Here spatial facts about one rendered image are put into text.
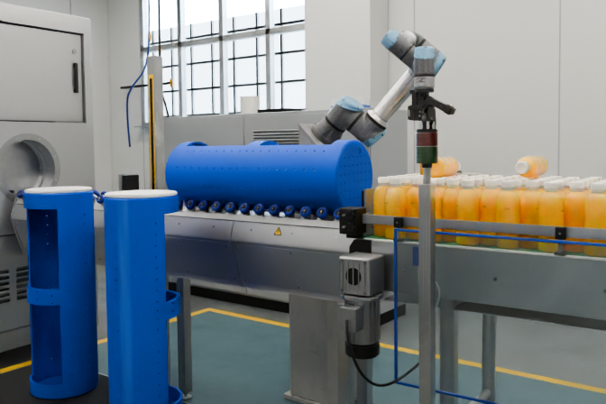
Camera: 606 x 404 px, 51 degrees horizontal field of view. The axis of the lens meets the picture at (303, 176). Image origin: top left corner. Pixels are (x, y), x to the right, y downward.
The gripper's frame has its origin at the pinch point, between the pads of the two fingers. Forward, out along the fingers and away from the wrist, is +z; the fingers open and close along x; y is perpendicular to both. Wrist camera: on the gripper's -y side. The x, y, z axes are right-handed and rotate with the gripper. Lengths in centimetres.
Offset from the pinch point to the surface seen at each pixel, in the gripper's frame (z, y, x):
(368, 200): 20.9, 16.9, 16.3
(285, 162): 7, 47, 26
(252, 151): 3, 66, 23
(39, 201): 23, 145, 66
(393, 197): 17.5, -1.3, 32.2
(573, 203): 17, -57, 29
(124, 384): 90, 94, 66
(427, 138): -2, -22, 51
